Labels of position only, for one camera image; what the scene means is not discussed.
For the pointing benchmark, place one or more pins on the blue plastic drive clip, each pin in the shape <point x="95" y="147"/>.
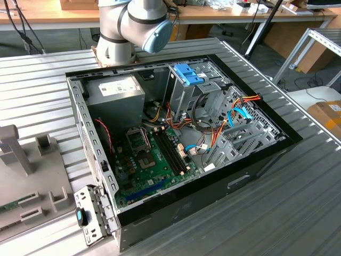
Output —
<point x="183" y="70"/>
<point x="194" y="79"/>

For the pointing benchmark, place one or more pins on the cardboard box yellow tape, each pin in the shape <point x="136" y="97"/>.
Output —
<point x="327" y="114"/>

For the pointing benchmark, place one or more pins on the wooden desk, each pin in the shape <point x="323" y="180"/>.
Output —
<point x="40" y="14"/>
<point x="202" y="16"/>

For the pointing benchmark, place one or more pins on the grey metal drive cage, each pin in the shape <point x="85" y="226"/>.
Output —
<point x="183" y="98"/>

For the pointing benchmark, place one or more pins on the metal expansion slot bracket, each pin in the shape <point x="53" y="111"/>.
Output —
<point x="84" y="197"/>

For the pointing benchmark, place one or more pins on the flat cardboard box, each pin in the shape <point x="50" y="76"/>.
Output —
<point x="77" y="4"/>

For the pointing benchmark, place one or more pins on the CPU socket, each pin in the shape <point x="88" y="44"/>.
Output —
<point x="136" y="138"/>

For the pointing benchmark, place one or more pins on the blue expansion slot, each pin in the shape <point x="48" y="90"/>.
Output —
<point x="146" y="190"/>

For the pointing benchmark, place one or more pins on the grey power supply unit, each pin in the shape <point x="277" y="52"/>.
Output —
<point x="114" y="106"/>

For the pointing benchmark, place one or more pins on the grey metal disk bay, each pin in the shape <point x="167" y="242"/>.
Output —
<point x="229" y="156"/>

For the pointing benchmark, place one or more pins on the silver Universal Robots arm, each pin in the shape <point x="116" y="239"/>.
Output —
<point x="114" y="26"/>

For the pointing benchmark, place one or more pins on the black RAM slot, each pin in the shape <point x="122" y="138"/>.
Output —
<point x="167" y="152"/>
<point x="170" y="152"/>
<point x="174" y="152"/>
<point x="177" y="152"/>

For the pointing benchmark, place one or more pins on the black stand pole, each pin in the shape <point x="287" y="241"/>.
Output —
<point x="264" y="26"/>

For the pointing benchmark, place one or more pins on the aluminium profile frame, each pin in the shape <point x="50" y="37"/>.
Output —
<point x="327" y="40"/>

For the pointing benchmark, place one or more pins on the black open PC case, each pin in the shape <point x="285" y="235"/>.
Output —
<point x="199" y="197"/>

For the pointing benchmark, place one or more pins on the grey parts rack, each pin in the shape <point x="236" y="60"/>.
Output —
<point x="34" y="173"/>

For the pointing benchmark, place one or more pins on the white side table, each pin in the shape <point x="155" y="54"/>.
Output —
<point x="306" y="98"/>

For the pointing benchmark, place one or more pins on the green RAM stick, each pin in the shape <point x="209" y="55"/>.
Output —
<point x="9" y="208"/>

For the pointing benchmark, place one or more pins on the green motherboard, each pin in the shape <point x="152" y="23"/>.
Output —
<point x="138" y="173"/>

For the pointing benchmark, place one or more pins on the small brown cardboard box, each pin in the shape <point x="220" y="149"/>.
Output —
<point x="199" y="32"/>

